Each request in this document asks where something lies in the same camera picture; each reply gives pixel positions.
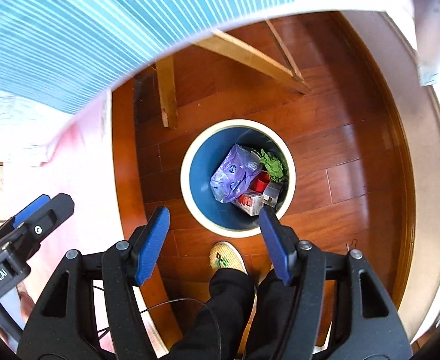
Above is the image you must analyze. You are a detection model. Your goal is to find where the white small medicine box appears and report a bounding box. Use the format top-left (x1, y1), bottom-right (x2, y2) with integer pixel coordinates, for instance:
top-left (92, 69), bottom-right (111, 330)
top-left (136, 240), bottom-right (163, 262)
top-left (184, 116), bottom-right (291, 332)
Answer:
top-left (263, 181), bottom-right (283, 208)

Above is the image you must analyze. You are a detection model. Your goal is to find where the pink white milk carton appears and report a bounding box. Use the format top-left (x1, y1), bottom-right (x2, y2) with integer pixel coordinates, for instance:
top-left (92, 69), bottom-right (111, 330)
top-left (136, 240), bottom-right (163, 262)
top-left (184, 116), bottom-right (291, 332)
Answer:
top-left (232, 190), bottom-right (264, 216)

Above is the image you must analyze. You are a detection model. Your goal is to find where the green plastic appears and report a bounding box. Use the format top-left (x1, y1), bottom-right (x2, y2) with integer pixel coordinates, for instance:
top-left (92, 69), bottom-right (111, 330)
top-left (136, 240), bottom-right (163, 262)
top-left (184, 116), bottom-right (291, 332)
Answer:
top-left (260, 149), bottom-right (285, 183)

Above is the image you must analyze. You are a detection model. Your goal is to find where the purple plastic wipes pack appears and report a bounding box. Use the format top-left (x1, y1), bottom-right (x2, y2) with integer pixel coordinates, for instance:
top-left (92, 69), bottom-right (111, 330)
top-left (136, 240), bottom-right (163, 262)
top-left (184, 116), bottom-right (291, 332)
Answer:
top-left (209, 144), bottom-right (262, 203)

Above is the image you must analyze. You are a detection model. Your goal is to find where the red cloth pouch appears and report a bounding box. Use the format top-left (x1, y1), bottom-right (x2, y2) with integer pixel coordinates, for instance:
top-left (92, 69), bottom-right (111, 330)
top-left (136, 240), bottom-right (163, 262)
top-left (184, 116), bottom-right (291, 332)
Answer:
top-left (249, 171), bottom-right (270, 194)

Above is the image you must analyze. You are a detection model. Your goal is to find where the blue round trash bin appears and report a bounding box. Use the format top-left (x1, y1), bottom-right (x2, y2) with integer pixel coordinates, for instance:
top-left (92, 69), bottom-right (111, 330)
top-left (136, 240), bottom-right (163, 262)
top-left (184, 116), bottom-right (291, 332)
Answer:
top-left (180, 119), bottom-right (296, 238)

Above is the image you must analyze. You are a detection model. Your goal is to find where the pink bed sheet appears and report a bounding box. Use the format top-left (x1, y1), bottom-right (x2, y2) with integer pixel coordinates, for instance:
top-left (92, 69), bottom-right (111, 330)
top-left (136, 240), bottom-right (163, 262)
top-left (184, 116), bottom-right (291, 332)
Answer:
top-left (0, 92), bottom-right (169, 357)

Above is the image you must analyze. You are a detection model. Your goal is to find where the yellow knitted slipper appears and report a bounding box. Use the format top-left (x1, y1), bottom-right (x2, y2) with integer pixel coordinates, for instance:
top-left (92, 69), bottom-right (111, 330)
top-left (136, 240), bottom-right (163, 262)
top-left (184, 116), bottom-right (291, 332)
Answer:
top-left (209, 241), bottom-right (247, 274)

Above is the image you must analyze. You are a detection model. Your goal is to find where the black trouser leg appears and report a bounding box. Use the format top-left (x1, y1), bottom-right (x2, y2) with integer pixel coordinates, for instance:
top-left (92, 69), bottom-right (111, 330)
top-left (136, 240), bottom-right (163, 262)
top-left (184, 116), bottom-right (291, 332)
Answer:
top-left (164, 268), bottom-right (295, 359)

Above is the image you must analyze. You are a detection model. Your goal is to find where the white teal patterned tablecloth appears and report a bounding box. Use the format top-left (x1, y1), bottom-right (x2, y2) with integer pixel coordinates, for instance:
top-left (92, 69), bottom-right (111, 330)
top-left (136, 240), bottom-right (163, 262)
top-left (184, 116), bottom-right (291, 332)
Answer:
top-left (0, 0), bottom-right (398, 118)

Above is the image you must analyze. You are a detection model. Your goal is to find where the black thin cable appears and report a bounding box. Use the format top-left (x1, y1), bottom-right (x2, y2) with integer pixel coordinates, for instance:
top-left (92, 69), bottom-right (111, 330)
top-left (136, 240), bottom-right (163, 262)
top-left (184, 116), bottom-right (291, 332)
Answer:
top-left (95, 286), bottom-right (223, 360)

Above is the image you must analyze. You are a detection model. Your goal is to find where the wooden table frame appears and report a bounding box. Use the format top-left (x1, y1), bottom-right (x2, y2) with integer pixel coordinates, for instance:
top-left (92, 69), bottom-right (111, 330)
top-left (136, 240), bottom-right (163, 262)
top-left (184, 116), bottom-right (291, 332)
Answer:
top-left (134, 19), bottom-right (311, 129)

